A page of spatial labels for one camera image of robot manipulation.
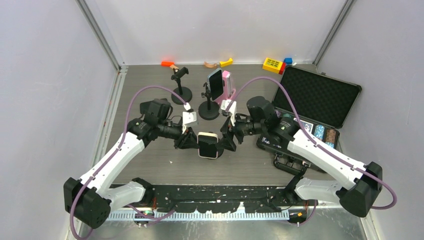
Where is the black phone stand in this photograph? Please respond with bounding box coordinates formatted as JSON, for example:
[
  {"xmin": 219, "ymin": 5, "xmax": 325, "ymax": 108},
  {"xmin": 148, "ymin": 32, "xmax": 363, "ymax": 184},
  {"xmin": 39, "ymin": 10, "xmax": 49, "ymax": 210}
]
[
  {"xmin": 170, "ymin": 67, "xmax": 193, "ymax": 103},
  {"xmin": 198, "ymin": 82, "xmax": 220, "ymax": 121},
  {"xmin": 208, "ymin": 148, "xmax": 225, "ymax": 159}
]

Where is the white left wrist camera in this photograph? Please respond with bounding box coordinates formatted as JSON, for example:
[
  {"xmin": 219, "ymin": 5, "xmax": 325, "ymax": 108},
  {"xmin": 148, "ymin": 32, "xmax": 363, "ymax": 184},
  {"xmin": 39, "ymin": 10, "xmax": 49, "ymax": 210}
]
[{"xmin": 182, "ymin": 102, "xmax": 199, "ymax": 133}]

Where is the yellow arch block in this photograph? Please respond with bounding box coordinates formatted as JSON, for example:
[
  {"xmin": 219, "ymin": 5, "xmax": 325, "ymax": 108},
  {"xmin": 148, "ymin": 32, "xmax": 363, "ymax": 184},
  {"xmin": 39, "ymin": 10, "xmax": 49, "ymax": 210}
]
[{"xmin": 219, "ymin": 57, "xmax": 234, "ymax": 68}]

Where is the red toy brick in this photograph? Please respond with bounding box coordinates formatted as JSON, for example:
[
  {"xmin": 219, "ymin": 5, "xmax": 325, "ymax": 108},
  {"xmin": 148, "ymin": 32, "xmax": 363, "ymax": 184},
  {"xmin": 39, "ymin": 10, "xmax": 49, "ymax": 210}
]
[{"xmin": 278, "ymin": 62, "xmax": 287, "ymax": 75}]

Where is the pink wedge stand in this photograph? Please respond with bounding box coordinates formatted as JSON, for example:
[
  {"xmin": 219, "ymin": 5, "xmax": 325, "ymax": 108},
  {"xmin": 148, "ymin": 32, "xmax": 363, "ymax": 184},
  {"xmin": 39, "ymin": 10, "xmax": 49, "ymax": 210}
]
[{"xmin": 216, "ymin": 70, "xmax": 237, "ymax": 105}]

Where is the tan arch block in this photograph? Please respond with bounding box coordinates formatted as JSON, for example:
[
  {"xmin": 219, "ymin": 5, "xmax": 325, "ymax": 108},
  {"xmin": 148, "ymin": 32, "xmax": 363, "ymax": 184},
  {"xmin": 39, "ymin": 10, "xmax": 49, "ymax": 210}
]
[{"xmin": 203, "ymin": 61, "xmax": 218, "ymax": 69}]

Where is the smartphone with clear case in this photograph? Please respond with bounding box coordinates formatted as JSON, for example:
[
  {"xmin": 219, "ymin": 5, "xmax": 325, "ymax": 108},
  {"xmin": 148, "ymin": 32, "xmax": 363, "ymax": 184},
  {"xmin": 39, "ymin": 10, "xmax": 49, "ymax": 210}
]
[{"xmin": 207, "ymin": 68, "xmax": 224, "ymax": 101}]

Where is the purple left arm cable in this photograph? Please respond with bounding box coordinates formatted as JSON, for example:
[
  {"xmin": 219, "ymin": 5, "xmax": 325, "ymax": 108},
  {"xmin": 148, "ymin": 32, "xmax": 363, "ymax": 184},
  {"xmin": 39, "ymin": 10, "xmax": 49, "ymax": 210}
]
[{"xmin": 69, "ymin": 85, "xmax": 191, "ymax": 240}]

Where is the black foam-lined case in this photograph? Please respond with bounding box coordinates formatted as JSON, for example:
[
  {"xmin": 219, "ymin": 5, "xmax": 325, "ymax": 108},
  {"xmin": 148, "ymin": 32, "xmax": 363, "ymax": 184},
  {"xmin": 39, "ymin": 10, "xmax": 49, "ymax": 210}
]
[{"xmin": 256, "ymin": 66, "xmax": 362, "ymax": 175}]

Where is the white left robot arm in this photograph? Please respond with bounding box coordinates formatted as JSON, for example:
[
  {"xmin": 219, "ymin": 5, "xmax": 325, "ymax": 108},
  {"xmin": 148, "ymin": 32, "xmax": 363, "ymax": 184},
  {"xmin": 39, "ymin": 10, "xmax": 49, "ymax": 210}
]
[{"xmin": 63, "ymin": 98, "xmax": 199, "ymax": 229}]

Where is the smartphone with cream case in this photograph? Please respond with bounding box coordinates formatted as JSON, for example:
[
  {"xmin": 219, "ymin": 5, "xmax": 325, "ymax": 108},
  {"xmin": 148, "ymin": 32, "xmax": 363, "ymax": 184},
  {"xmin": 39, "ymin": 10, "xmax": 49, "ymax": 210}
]
[{"xmin": 197, "ymin": 132, "xmax": 219, "ymax": 160}]

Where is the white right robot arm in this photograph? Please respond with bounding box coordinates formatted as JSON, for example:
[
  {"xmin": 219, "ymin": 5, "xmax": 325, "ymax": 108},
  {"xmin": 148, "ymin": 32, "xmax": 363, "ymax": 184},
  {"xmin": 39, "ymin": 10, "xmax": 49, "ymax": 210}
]
[{"xmin": 219, "ymin": 96, "xmax": 383, "ymax": 218}]

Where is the blue toy brick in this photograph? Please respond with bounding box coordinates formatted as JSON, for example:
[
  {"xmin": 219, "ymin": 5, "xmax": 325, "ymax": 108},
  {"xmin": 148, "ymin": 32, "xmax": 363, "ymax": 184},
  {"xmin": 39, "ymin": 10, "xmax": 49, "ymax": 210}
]
[{"xmin": 283, "ymin": 57, "xmax": 293, "ymax": 65}]

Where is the yellow toy brick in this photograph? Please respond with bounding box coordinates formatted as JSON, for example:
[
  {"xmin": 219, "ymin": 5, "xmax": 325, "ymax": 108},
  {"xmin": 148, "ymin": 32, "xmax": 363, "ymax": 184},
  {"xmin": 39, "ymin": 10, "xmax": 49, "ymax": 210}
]
[{"xmin": 262, "ymin": 57, "xmax": 283, "ymax": 74}]

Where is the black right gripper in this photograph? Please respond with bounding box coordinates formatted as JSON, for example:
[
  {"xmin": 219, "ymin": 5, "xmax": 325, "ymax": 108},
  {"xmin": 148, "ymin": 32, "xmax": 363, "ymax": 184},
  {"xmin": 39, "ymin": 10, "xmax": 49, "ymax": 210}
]
[{"xmin": 215, "ymin": 111, "xmax": 266, "ymax": 152}]

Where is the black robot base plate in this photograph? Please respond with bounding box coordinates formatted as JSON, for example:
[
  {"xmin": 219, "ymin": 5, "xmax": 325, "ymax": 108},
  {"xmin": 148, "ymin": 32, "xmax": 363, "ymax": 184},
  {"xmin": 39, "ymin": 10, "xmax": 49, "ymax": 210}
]
[{"xmin": 121, "ymin": 183, "xmax": 319, "ymax": 215}]

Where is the orange wooden block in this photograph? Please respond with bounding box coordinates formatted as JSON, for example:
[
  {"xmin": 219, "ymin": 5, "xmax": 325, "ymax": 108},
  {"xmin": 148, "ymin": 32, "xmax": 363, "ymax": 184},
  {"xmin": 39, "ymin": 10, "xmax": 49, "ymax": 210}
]
[{"xmin": 160, "ymin": 61, "xmax": 175, "ymax": 67}]

